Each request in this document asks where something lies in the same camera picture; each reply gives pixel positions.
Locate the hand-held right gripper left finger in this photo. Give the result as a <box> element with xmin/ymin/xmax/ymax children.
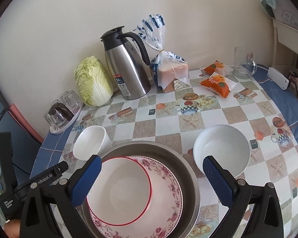
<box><xmin>20</xmin><ymin>154</ymin><xmax>102</xmax><ymax>238</ymax></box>

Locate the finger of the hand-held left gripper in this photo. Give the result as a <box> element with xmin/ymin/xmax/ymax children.
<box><xmin>52</xmin><ymin>161</ymin><xmax>69</xmax><ymax>176</ymax></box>

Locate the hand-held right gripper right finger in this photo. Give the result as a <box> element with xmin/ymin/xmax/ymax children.
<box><xmin>202</xmin><ymin>155</ymin><xmax>285</xmax><ymax>238</ymax></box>

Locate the white square bowl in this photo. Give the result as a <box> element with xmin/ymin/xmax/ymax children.
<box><xmin>73</xmin><ymin>126</ymin><xmax>110</xmax><ymax>161</ymax></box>

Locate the white round bowl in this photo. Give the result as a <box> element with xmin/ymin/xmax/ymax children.
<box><xmin>193</xmin><ymin>124</ymin><xmax>251</xmax><ymax>178</ymax></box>

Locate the red-rimmed white bowl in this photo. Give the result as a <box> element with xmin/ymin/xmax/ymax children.
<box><xmin>86</xmin><ymin>157</ymin><xmax>153</xmax><ymax>226</ymax></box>

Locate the large stainless steel basin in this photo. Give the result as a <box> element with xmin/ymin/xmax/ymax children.
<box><xmin>81</xmin><ymin>140</ymin><xmax>201</xmax><ymax>238</ymax></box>

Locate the pink floral plate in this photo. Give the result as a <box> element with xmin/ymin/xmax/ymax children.
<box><xmin>89</xmin><ymin>155</ymin><xmax>184</xmax><ymax>238</ymax></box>

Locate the person's left hand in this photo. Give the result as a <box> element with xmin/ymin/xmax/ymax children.
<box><xmin>4</xmin><ymin>219</ymin><xmax>21</xmax><ymax>238</ymax></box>

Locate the white oval tray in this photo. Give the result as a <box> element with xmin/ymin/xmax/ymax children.
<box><xmin>49</xmin><ymin>104</ymin><xmax>84</xmax><ymax>135</ymax></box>

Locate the pink trim strip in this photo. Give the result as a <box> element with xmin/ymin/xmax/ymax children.
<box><xmin>5</xmin><ymin>104</ymin><xmax>44</xmax><ymax>142</ymax></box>

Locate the dark furniture panel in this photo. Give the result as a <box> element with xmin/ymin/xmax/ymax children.
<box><xmin>0</xmin><ymin>79</ymin><xmax>43</xmax><ymax>179</ymax></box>

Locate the napa cabbage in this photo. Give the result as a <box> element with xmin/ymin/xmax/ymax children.
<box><xmin>74</xmin><ymin>56</ymin><xmax>114</xmax><ymax>107</ymax></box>

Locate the large orange snack packet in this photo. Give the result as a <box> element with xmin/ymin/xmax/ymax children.
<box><xmin>200</xmin><ymin>72</ymin><xmax>236</xmax><ymax>98</ymax></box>

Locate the small orange snack packet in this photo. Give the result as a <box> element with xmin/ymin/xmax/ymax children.
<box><xmin>204</xmin><ymin>60</ymin><xmax>226</xmax><ymax>76</ymax></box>

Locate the clear glass mug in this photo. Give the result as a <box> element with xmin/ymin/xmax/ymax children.
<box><xmin>233</xmin><ymin>47</ymin><xmax>257</xmax><ymax>80</ymax></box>

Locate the bagged sliced bread loaf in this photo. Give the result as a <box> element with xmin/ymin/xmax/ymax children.
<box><xmin>136</xmin><ymin>13</ymin><xmax>190</xmax><ymax>92</ymax></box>

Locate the white power strip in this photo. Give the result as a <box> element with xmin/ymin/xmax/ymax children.
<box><xmin>267</xmin><ymin>67</ymin><xmax>289</xmax><ymax>90</ymax></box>

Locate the stainless steel thermos jug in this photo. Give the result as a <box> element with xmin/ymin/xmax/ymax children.
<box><xmin>100</xmin><ymin>25</ymin><xmax>152</xmax><ymax>101</ymax></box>

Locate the white wooden shelf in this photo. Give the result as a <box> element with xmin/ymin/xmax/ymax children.
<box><xmin>272</xmin><ymin>20</ymin><xmax>298</xmax><ymax>90</ymax></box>

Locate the grey printed cushion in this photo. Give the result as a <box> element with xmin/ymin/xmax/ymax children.
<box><xmin>273</xmin><ymin>0</ymin><xmax>298</xmax><ymax>33</ymax></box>

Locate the glass teapot with brown handle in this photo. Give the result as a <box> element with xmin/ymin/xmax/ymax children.
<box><xmin>44</xmin><ymin>100</ymin><xmax>74</xmax><ymax>127</ymax></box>

